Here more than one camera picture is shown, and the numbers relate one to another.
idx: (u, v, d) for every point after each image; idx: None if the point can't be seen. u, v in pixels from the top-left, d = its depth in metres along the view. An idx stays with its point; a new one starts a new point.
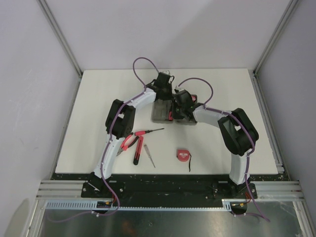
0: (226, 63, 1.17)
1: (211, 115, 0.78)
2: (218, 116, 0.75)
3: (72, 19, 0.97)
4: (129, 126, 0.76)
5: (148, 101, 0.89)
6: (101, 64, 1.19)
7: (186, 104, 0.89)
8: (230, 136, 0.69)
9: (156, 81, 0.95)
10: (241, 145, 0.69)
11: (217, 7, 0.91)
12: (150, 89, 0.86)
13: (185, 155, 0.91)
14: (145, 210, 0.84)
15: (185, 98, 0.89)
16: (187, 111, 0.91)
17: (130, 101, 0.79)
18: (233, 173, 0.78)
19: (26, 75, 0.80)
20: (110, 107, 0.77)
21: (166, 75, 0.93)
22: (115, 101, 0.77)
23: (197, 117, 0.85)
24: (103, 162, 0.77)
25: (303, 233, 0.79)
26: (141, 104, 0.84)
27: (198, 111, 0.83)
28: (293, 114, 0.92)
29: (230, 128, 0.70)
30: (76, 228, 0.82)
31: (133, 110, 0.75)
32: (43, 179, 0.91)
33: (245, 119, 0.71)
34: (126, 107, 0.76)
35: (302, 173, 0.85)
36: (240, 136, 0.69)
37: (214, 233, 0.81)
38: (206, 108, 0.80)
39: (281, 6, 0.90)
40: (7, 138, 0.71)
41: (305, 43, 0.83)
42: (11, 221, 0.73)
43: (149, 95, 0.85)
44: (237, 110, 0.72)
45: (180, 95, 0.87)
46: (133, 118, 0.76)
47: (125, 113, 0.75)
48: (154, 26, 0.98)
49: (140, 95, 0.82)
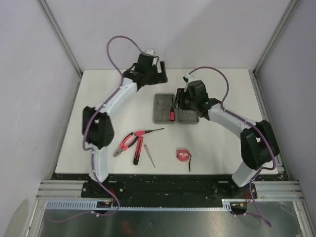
0: (227, 62, 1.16)
1: (232, 120, 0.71)
2: (241, 125, 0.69)
3: (71, 19, 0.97)
4: (109, 133, 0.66)
5: (128, 96, 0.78)
6: (101, 63, 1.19)
7: (201, 98, 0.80)
8: (251, 148, 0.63)
9: (136, 65, 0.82)
10: (260, 160, 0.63)
11: (217, 7, 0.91)
12: (128, 82, 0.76)
13: (185, 155, 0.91)
14: (145, 210, 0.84)
15: (201, 92, 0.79)
16: (200, 107, 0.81)
17: (102, 106, 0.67)
18: (238, 176, 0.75)
19: (26, 76, 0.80)
20: (82, 115, 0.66)
21: (147, 57, 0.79)
22: (86, 108, 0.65)
23: (212, 117, 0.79)
24: (95, 169, 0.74)
25: (303, 233, 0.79)
26: (118, 103, 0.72)
27: (215, 111, 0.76)
28: (293, 115, 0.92)
29: (253, 140, 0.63)
30: (76, 229, 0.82)
31: (107, 117, 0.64)
32: (43, 179, 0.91)
33: (269, 133, 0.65)
34: (100, 114, 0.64)
35: (302, 173, 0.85)
36: (260, 150, 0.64)
37: (214, 233, 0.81)
38: (225, 110, 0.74)
39: (281, 7, 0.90)
40: (7, 138, 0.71)
41: (305, 43, 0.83)
42: (11, 221, 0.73)
43: (126, 90, 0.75)
44: (263, 122, 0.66)
45: (196, 88, 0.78)
46: (110, 125, 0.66)
47: (98, 122, 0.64)
48: (155, 26, 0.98)
49: (116, 94, 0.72)
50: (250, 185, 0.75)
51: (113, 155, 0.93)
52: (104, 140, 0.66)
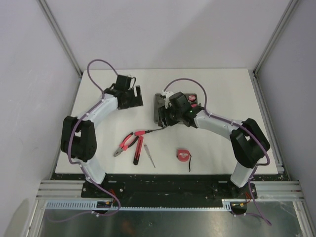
0: (227, 62, 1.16)
1: (218, 125, 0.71)
2: (228, 127, 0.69)
3: (71, 19, 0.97)
4: (93, 143, 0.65)
5: (107, 110, 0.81)
6: (101, 63, 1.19)
7: (185, 107, 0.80)
8: (243, 148, 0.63)
9: (115, 85, 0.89)
10: (254, 158, 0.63)
11: (217, 7, 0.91)
12: (108, 96, 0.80)
13: (185, 155, 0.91)
14: (145, 210, 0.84)
15: (183, 101, 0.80)
16: (185, 116, 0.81)
17: (86, 115, 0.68)
18: (236, 176, 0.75)
19: (26, 76, 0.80)
20: (62, 129, 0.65)
21: (126, 78, 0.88)
22: (66, 119, 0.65)
23: (200, 124, 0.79)
24: (89, 177, 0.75)
25: (303, 233, 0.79)
26: (100, 115, 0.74)
27: (201, 117, 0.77)
28: (293, 115, 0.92)
29: (243, 140, 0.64)
30: (76, 229, 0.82)
31: (91, 125, 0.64)
32: (43, 179, 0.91)
33: (257, 130, 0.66)
34: (83, 123, 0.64)
35: (302, 173, 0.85)
36: (252, 148, 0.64)
37: (214, 233, 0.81)
38: (211, 115, 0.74)
39: (281, 6, 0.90)
40: (8, 138, 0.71)
41: (306, 43, 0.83)
42: (11, 221, 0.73)
43: (107, 104, 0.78)
44: (248, 121, 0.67)
45: (177, 99, 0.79)
46: (93, 134, 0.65)
47: (82, 131, 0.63)
48: (154, 26, 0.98)
49: (97, 106, 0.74)
50: (249, 184, 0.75)
51: (113, 155, 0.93)
52: (88, 151, 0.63)
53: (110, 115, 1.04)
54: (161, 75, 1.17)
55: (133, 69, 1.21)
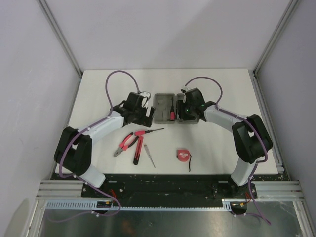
0: (227, 62, 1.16)
1: (225, 118, 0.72)
2: (233, 120, 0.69)
3: (71, 19, 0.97)
4: (85, 160, 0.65)
5: (112, 128, 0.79)
6: (101, 63, 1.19)
7: (198, 101, 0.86)
8: (243, 143, 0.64)
9: (125, 102, 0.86)
10: (254, 153, 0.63)
11: (217, 7, 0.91)
12: (116, 114, 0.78)
13: (185, 155, 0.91)
14: (145, 210, 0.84)
15: (197, 97, 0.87)
16: (197, 109, 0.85)
17: (86, 130, 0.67)
18: (236, 175, 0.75)
19: (26, 76, 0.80)
20: (60, 138, 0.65)
21: (137, 96, 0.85)
22: (67, 130, 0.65)
23: (209, 117, 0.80)
24: (87, 181, 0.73)
25: (303, 233, 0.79)
26: (102, 131, 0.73)
27: (211, 110, 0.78)
28: (293, 115, 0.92)
29: (244, 134, 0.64)
30: (76, 229, 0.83)
31: (89, 140, 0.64)
32: (43, 179, 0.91)
33: (261, 127, 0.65)
34: (81, 136, 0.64)
35: (302, 173, 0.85)
36: (253, 144, 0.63)
37: (214, 233, 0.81)
38: (219, 109, 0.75)
39: (281, 6, 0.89)
40: (7, 138, 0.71)
41: (306, 43, 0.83)
42: (11, 221, 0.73)
43: (112, 120, 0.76)
44: (254, 117, 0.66)
45: (192, 92, 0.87)
46: (89, 149, 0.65)
47: (77, 145, 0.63)
48: (155, 26, 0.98)
49: (102, 121, 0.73)
50: (249, 184, 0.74)
51: (113, 155, 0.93)
52: (78, 167, 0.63)
53: None
54: (161, 75, 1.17)
55: (133, 69, 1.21)
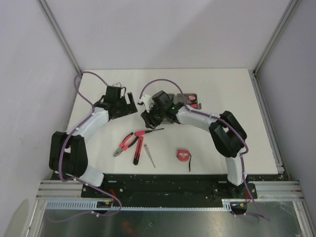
0: (227, 62, 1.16)
1: (198, 118, 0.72)
2: (207, 120, 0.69)
3: (71, 19, 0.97)
4: (82, 160, 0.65)
5: (98, 124, 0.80)
6: (101, 63, 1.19)
7: (168, 104, 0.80)
8: (222, 141, 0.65)
9: (105, 97, 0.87)
10: (232, 147, 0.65)
11: (217, 7, 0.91)
12: (99, 110, 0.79)
13: (185, 155, 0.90)
14: (145, 210, 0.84)
15: (165, 99, 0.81)
16: (169, 113, 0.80)
17: (75, 130, 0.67)
18: (231, 175, 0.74)
19: (25, 76, 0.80)
20: (51, 144, 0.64)
21: (114, 88, 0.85)
22: (55, 135, 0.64)
23: (182, 119, 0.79)
24: (87, 182, 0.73)
25: (303, 233, 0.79)
26: (91, 129, 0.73)
27: (182, 113, 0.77)
28: (293, 115, 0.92)
29: (221, 133, 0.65)
30: (76, 229, 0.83)
31: (81, 139, 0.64)
32: (43, 179, 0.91)
33: (234, 121, 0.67)
34: (72, 138, 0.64)
35: (302, 173, 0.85)
36: (231, 139, 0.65)
37: (214, 233, 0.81)
38: (192, 110, 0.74)
39: (282, 6, 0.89)
40: (7, 138, 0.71)
41: (306, 43, 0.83)
42: (11, 221, 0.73)
43: (98, 116, 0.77)
44: (225, 113, 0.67)
45: (159, 97, 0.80)
46: (84, 148, 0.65)
47: (71, 147, 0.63)
48: (155, 26, 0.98)
49: (88, 119, 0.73)
50: (246, 182, 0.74)
51: (113, 155, 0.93)
52: (77, 168, 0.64)
53: None
54: (161, 75, 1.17)
55: (133, 69, 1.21)
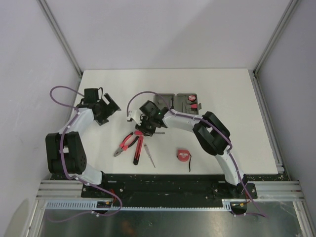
0: (227, 62, 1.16)
1: (182, 121, 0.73)
2: (191, 122, 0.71)
3: (71, 19, 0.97)
4: (82, 155, 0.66)
5: (88, 122, 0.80)
6: (101, 64, 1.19)
7: (154, 111, 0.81)
8: (206, 140, 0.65)
9: (84, 99, 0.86)
10: (217, 145, 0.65)
11: (217, 7, 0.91)
12: (83, 109, 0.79)
13: (185, 155, 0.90)
14: (145, 210, 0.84)
15: (151, 107, 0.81)
16: (156, 119, 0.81)
17: (67, 128, 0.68)
18: (227, 176, 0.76)
19: (25, 76, 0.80)
20: (47, 147, 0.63)
21: (93, 89, 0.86)
22: (48, 138, 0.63)
23: (169, 124, 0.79)
24: (88, 181, 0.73)
25: (303, 233, 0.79)
26: (81, 126, 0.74)
27: (168, 117, 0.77)
28: (293, 115, 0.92)
29: (205, 132, 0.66)
30: (76, 228, 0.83)
31: (77, 134, 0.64)
32: (43, 179, 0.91)
33: (217, 121, 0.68)
34: (66, 135, 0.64)
35: (302, 173, 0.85)
36: (214, 138, 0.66)
37: (214, 233, 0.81)
38: (176, 114, 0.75)
39: (282, 6, 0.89)
40: (7, 138, 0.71)
41: (306, 43, 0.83)
42: (11, 221, 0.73)
43: (85, 113, 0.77)
44: (207, 113, 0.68)
45: (144, 105, 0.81)
46: (80, 142, 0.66)
47: (68, 144, 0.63)
48: (155, 26, 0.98)
49: (75, 118, 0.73)
50: (243, 181, 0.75)
51: (113, 155, 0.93)
52: (79, 164, 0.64)
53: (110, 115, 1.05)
54: (161, 75, 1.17)
55: (133, 69, 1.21)
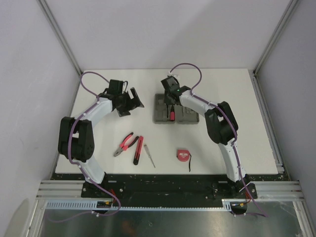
0: (227, 62, 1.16)
1: (197, 104, 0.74)
2: (205, 107, 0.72)
3: (71, 19, 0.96)
4: (90, 143, 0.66)
5: (104, 113, 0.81)
6: (102, 63, 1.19)
7: (174, 87, 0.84)
8: (213, 127, 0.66)
9: (107, 90, 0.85)
10: (222, 135, 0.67)
11: (216, 7, 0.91)
12: (104, 98, 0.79)
13: (185, 155, 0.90)
14: (145, 210, 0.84)
15: (173, 82, 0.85)
16: (173, 95, 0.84)
17: (82, 115, 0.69)
18: (228, 170, 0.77)
19: (25, 76, 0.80)
20: (60, 128, 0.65)
21: (118, 82, 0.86)
22: (64, 118, 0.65)
23: (183, 102, 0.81)
24: (89, 177, 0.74)
25: (303, 233, 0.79)
26: (97, 116, 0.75)
27: (185, 96, 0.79)
28: (293, 115, 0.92)
29: (214, 119, 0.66)
30: (76, 229, 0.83)
31: (90, 123, 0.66)
32: (43, 179, 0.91)
33: (229, 112, 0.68)
34: (80, 122, 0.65)
35: (302, 173, 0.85)
36: (222, 127, 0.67)
37: (214, 233, 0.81)
38: (193, 95, 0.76)
39: (281, 6, 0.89)
40: (7, 138, 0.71)
41: (305, 43, 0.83)
42: (11, 221, 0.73)
43: (103, 104, 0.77)
44: (222, 102, 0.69)
45: (166, 80, 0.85)
46: (91, 133, 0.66)
47: (79, 131, 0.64)
48: (155, 26, 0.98)
49: (94, 106, 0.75)
50: (243, 179, 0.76)
51: (113, 155, 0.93)
52: (86, 151, 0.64)
53: (110, 115, 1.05)
54: (161, 75, 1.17)
55: (133, 69, 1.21)
